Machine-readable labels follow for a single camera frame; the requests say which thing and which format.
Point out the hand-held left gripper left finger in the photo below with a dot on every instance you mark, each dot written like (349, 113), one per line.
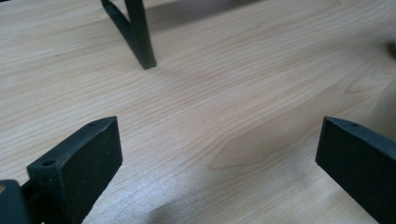
(77, 168)

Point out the black two-tier shelf rack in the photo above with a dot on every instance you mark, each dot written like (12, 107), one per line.
(140, 37)

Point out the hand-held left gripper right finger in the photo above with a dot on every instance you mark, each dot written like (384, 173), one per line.
(361, 161)

